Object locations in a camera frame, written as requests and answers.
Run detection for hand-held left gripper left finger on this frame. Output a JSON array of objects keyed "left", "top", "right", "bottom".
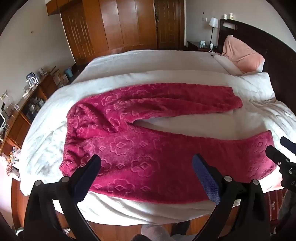
[{"left": 23, "top": 154, "right": 102, "bottom": 241}]

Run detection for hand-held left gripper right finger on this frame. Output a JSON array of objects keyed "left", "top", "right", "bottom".
[{"left": 192, "top": 153, "right": 270, "bottom": 241}]

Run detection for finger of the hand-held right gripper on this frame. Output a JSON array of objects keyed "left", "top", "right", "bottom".
[
  {"left": 280, "top": 136, "right": 296, "bottom": 153},
  {"left": 265, "top": 145, "right": 296, "bottom": 189}
]

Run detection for red fleece pants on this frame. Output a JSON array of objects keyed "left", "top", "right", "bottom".
[{"left": 60, "top": 82, "right": 278, "bottom": 204}]

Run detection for dark slipper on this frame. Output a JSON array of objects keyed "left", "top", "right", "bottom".
[{"left": 171, "top": 220, "right": 190, "bottom": 235}]

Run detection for white pillow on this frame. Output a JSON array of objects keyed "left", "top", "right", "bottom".
[{"left": 214, "top": 55, "right": 276, "bottom": 103}]

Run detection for person's grey socked foot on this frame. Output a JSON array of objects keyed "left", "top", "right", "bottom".
[{"left": 133, "top": 224, "right": 173, "bottom": 241}]

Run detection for wooden side desk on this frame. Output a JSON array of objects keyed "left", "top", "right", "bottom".
[{"left": 0, "top": 65, "right": 79, "bottom": 158}]

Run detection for dark wooden headboard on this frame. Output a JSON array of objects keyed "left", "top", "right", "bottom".
[{"left": 217, "top": 19, "right": 296, "bottom": 121}]

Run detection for pink pillow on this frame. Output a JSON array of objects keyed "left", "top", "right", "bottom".
[{"left": 221, "top": 35, "right": 265, "bottom": 72}]

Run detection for cardboard box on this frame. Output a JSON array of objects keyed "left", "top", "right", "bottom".
[{"left": 52, "top": 70, "right": 70, "bottom": 87}]

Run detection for electric kettle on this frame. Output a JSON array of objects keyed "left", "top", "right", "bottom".
[{"left": 26, "top": 73, "right": 38, "bottom": 86}]

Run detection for white bed duvet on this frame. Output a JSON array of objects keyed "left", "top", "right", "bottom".
[{"left": 20, "top": 49, "right": 296, "bottom": 224}]

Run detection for dark wooden nightstand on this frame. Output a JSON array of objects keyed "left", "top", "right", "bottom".
[{"left": 187, "top": 41, "right": 219, "bottom": 53}]

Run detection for white bedside lamp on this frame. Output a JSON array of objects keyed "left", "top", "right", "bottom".
[{"left": 209, "top": 17, "right": 218, "bottom": 47}]

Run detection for wooden wardrobe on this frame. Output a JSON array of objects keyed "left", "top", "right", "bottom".
[{"left": 46, "top": 0, "right": 158, "bottom": 66}]

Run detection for wooden door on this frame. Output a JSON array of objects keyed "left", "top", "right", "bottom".
[{"left": 154, "top": 0, "right": 185, "bottom": 50}]

